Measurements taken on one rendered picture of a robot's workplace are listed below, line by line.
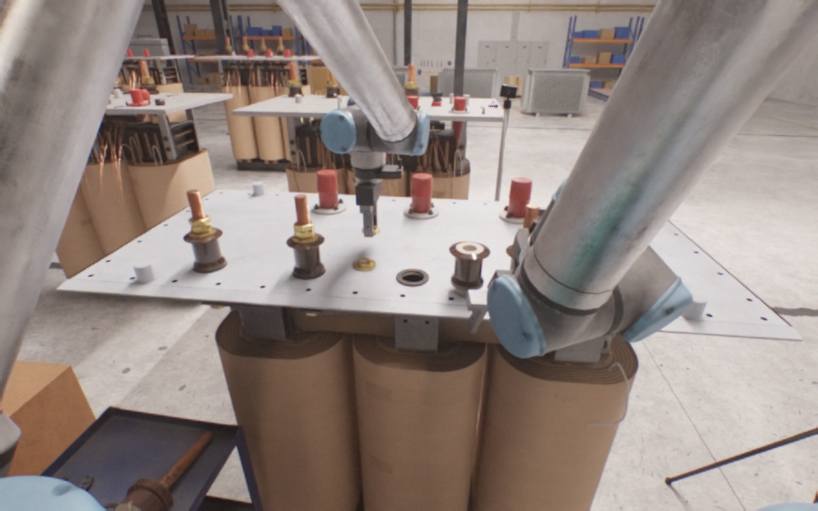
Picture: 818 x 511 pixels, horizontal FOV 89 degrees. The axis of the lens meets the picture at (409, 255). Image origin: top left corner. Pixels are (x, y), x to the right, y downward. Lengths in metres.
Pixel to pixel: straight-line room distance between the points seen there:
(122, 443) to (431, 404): 0.89
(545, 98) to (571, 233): 12.96
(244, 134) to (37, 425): 5.86
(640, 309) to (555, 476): 1.08
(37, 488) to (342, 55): 0.54
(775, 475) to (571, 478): 1.56
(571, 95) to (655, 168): 13.14
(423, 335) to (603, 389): 0.51
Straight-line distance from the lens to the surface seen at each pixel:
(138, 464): 1.46
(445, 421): 1.36
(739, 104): 0.33
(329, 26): 0.60
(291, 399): 1.40
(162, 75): 7.77
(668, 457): 2.74
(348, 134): 0.94
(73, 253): 4.07
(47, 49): 0.46
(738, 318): 1.17
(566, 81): 13.32
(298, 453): 1.59
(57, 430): 1.88
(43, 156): 0.45
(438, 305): 0.96
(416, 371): 1.22
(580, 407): 1.34
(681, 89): 0.31
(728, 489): 2.76
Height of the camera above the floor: 1.90
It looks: 27 degrees down
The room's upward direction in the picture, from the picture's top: straight up
